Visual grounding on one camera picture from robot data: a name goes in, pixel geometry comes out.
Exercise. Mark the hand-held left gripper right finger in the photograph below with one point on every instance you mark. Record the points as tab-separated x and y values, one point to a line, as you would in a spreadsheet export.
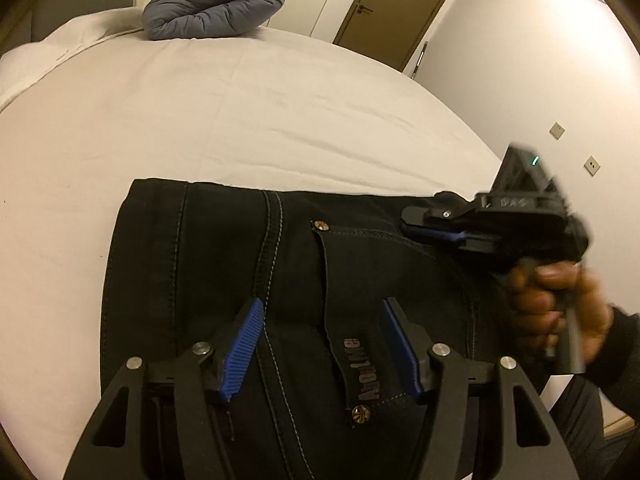
400	345

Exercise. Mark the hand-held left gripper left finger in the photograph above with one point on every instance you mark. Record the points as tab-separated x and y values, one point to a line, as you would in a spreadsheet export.
244	345

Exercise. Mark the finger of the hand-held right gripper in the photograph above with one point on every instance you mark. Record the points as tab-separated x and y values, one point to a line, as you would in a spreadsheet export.
430	220

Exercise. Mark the black pants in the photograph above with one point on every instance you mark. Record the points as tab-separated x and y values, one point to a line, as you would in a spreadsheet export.
310	320

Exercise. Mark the person's right forearm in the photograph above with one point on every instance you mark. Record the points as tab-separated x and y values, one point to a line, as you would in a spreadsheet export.
600	390

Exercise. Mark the person's right hand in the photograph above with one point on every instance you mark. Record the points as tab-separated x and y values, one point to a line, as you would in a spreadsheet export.
555	305

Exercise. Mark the brown door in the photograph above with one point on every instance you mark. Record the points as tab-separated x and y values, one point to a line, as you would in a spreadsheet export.
395	7

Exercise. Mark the white bed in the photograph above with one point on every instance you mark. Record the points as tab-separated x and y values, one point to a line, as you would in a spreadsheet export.
210	125

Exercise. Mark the grey puffy duvet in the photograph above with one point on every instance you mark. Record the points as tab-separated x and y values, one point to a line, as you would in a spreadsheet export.
207	2

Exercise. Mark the wall socket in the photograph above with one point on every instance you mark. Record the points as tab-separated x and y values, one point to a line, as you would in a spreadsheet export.
556	130
592	165

